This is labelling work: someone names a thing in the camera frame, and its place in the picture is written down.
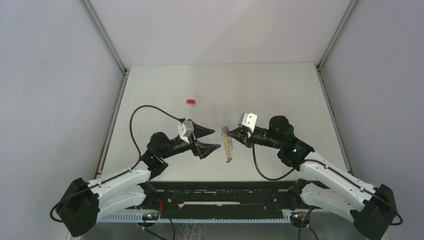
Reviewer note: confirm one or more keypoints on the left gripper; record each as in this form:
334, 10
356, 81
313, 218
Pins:
201, 149

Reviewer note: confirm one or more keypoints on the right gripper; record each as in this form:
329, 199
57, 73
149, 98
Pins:
244, 136

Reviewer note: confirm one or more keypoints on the keyring bunch with coloured tags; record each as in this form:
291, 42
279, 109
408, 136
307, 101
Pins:
228, 145

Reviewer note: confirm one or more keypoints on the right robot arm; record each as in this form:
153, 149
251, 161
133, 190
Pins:
370, 209

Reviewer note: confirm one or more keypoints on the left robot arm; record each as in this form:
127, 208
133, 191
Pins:
84, 203

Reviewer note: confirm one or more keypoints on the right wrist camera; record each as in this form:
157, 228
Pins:
248, 121

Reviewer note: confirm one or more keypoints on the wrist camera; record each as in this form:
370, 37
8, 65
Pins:
185, 130
248, 121

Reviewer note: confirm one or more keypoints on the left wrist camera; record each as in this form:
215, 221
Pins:
185, 130

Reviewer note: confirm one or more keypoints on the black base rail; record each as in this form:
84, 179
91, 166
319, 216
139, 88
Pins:
223, 200

